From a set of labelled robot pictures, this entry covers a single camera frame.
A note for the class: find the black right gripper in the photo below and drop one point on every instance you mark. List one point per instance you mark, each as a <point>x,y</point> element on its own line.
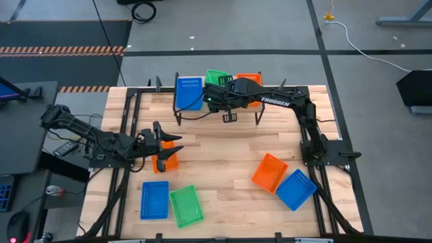
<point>219,96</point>

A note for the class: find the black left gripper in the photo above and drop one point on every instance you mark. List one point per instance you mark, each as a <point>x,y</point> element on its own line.
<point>148,148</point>

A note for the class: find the orange plastic basket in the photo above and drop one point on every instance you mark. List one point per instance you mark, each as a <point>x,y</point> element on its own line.
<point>249,75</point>
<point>170,165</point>
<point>270,173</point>

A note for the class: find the green plastic basket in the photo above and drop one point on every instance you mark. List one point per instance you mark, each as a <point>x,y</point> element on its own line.
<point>212,77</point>
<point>186,206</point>

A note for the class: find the blue plastic basket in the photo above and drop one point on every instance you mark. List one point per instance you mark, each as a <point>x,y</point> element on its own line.
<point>296,190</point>
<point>189,94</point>
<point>154,200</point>

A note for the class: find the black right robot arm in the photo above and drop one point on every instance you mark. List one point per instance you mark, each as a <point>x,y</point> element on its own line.
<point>276,101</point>

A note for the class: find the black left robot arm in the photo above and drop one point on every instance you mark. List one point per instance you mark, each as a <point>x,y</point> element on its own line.
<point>77,130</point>

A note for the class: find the black handheld remote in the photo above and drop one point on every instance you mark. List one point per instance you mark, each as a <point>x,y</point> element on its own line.
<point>65,148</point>

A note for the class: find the yellow plug connector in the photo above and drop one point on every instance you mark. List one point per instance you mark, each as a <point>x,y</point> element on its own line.
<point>329,16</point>

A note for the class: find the black side desk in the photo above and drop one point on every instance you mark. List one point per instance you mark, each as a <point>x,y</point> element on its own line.
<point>20,135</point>

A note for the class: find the black hazard striped floor mat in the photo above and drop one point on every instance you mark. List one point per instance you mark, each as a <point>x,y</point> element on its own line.
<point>67,33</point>

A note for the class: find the blue flat panel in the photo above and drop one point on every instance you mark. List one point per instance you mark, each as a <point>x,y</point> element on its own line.
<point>8,92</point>

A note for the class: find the black computer mouse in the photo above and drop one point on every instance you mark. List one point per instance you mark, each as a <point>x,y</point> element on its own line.
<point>18,226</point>

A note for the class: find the blue key pad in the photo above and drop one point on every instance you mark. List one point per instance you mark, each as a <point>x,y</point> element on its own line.
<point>5,199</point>

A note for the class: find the black cart base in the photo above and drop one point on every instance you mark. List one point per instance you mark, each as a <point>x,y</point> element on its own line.
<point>416,87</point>

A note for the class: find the grey metal stand foot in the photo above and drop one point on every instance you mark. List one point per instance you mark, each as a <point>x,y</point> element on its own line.
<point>405,22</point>

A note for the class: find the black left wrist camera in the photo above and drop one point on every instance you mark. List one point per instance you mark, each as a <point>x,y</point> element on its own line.
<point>146,133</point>

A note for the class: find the black aluminium table frame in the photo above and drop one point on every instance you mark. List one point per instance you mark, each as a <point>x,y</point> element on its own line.
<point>148,90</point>

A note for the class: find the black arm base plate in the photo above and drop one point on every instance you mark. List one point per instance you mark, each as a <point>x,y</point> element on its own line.
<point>334,152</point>
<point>111,163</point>

